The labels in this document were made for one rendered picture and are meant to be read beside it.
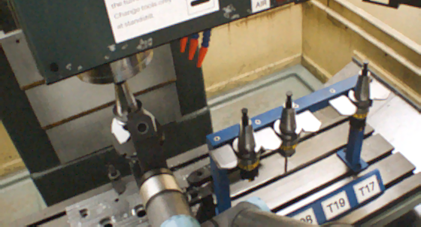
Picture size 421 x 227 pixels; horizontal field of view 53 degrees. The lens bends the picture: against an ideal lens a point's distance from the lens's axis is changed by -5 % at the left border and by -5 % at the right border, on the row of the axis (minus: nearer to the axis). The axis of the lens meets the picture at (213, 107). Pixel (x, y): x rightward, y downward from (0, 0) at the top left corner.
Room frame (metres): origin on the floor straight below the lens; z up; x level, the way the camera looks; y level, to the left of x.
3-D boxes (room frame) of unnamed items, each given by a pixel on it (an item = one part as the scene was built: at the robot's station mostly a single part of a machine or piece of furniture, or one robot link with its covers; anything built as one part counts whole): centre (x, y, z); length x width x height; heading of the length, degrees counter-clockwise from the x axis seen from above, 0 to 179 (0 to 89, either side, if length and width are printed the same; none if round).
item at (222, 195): (0.74, 0.01, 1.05); 0.10 x 0.05 x 0.30; 20
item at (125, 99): (0.72, 0.18, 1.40); 0.04 x 0.04 x 0.07
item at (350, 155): (0.89, -0.41, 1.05); 0.10 x 0.05 x 0.30; 20
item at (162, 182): (0.52, 0.11, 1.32); 0.08 x 0.05 x 0.08; 107
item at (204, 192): (0.75, 0.10, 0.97); 0.13 x 0.03 x 0.15; 110
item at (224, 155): (0.69, -0.01, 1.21); 0.07 x 0.05 x 0.01; 20
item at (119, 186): (0.88, 0.31, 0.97); 0.13 x 0.03 x 0.15; 20
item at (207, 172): (0.91, -0.02, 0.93); 0.26 x 0.05 x 0.06; 115
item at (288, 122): (0.75, -0.17, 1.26); 0.04 x 0.04 x 0.07
